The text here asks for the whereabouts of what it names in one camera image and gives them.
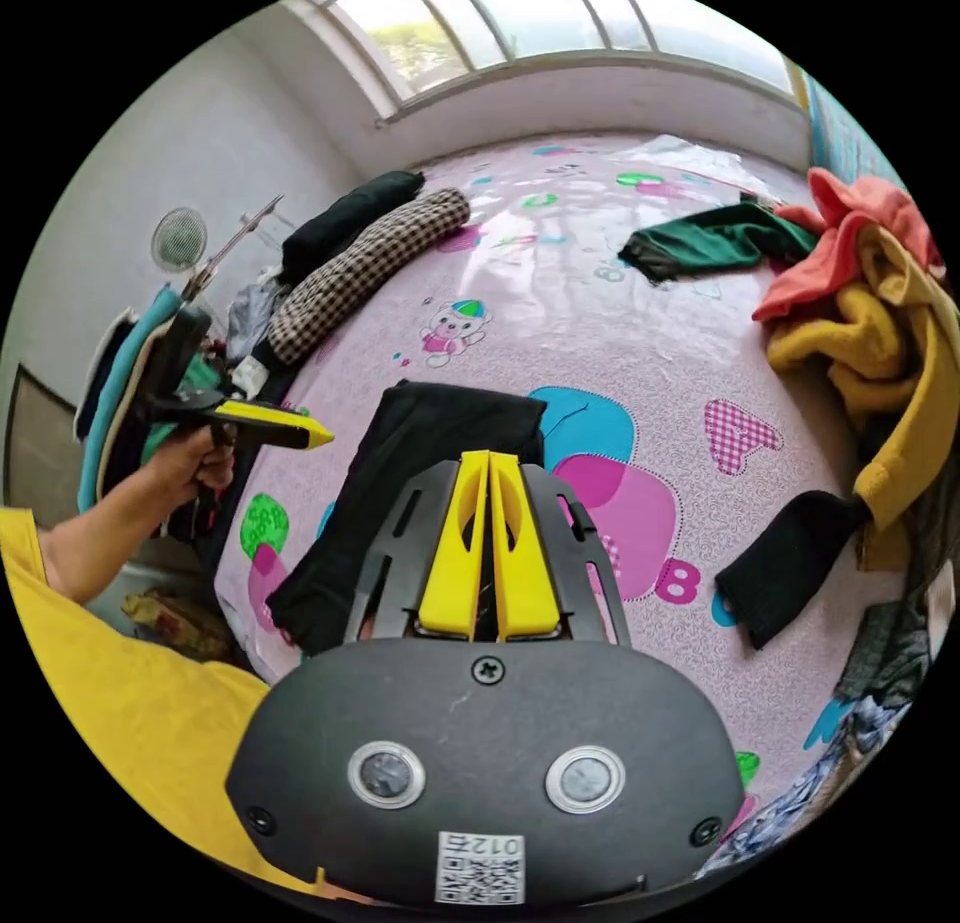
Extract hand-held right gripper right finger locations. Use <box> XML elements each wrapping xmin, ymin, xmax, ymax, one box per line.
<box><xmin>489</xmin><ymin>450</ymin><xmax>562</xmax><ymax>642</ymax></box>

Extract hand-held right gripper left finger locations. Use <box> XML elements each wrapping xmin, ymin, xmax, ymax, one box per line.
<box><xmin>417</xmin><ymin>450</ymin><xmax>491</xmax><ymax>641</ymax></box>

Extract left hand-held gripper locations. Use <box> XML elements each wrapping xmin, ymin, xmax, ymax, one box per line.
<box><xmin>144</xmin><ymin>386</ymin><xmax>336</xmax><ymax>461</ymax></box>

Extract black long pants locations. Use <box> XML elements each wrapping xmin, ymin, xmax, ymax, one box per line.
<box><xmin>265</xmin><ymin>379</ymin><xmax>550</xmax><ymax>657</ymax></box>

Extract person's left forearm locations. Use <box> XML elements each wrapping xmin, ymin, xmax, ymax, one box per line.
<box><xmin>35</xmin><ymin>463</ymin><xmax>181</xmax><ymax>606</ymax></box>

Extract person's left hand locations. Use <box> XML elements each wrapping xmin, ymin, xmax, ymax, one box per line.
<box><xmin>144</xmin><ymin>429</ymin><xmax>238</xmax><ymax>506</ymax></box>

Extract stack of folded clothes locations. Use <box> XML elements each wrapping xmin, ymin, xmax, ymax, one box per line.
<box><xmin>73</xmin><ymin>281</ymin><xmax>260</xmax><ymax>542</ymax></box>

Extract checkered rolled pillow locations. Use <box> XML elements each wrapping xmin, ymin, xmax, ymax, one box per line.
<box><xmin>266</xmin><ymin>186</ymin><xmax>472</xmax><ymax>369</ymax></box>

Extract round grey fan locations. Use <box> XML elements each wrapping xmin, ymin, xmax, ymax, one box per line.
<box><xmin>150</xmin><ymin>206</ymin><xmax>209</xmax><ymax>270</ymax></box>

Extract black folded cloth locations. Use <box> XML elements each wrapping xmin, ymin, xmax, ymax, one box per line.
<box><xmin>279</xmin><ymin>169</ymin><xmax>427</xmax><ymax>285</ymax></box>

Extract bed with pink printed sheet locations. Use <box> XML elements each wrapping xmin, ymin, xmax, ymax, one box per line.
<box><xmin>212</xmin><ymin>130</ymin><xmax>935</xmax><ymax>868</ymax></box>

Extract person's body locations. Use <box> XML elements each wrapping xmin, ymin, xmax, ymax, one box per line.
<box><xmin>0</xmin><ymin>505</ymin><xmax>380</xmax><ymax>908</ymax></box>

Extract pile of clothes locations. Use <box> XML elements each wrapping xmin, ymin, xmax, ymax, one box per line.
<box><xmin>617</xmin><ymin>165</ymin><xmax>950</xmax><ymax>883</ymax></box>

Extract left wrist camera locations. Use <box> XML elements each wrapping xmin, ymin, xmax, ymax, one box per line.
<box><xmin>152</xmin><ymin>301</ymin><xmax>214</xmax><ymax>401</ymax></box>

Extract window with white frame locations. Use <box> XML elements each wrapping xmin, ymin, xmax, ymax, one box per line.
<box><xmin>298</xmin><ymin>0</ymin><xmax>810</xmax><ymax>129</ymax></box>

